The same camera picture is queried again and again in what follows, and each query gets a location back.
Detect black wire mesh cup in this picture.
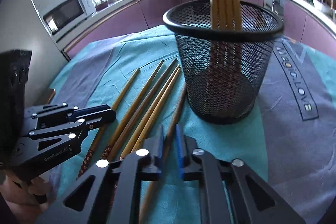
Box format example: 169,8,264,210
163,0,284,124

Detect person's left hand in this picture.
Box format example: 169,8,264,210
1,170,52,223

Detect white microwave oven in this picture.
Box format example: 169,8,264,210
42,0,96,38

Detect leftmost wooden chopstick floral end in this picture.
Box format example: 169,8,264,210
77,68,140,178

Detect teal and grey tablecloth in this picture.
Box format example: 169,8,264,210
51,26,335,223

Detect purple lower kitchen cabinets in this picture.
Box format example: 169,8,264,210
58,0,335,59

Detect wooden chopstick floral end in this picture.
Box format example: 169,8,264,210
77,68,140,178
100,60,164,159

